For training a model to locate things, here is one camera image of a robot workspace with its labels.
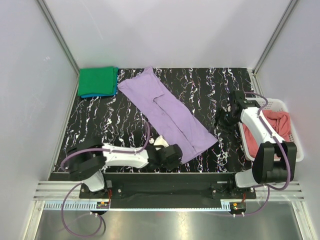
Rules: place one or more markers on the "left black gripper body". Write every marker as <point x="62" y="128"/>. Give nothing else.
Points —
<point x="173" y="153"/>

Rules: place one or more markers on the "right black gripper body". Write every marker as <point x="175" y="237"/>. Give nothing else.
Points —
<point x="223" y="119"/>

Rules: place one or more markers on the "purple t shirt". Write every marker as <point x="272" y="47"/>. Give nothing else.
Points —
<point x="168" y="115"/>

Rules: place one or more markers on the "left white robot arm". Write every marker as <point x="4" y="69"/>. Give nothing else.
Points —
<point x="85" y="161"/>

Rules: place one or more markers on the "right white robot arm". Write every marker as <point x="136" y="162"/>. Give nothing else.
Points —
<point x="274" y="163"/>

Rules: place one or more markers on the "white plastic laundry basket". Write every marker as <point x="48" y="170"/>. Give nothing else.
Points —
<point x="274" y="105"/>

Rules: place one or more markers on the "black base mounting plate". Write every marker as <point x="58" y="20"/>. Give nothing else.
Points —
<point x="172" y="178"/>

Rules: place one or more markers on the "red t shirt in basket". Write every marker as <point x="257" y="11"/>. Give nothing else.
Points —
<point x="280" y="122"/>

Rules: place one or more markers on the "folded green t shirt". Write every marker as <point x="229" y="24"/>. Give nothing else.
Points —
<point x="96" y="81"/>

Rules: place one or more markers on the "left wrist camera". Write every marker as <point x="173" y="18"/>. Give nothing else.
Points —
<point x="159" y="142"/>

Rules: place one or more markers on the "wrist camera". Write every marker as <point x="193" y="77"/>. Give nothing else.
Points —
<point x="238" y="101"/>
<point x="159" y="142"/>

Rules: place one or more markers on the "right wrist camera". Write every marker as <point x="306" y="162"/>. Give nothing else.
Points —
<point x="238" y="101"/>

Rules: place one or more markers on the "white slotted cable duct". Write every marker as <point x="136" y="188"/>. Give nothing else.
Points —
<point x="210" y="205"/>

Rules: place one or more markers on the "aluminium frame rail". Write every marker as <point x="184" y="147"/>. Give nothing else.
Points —
<point x="57" y="190"/>

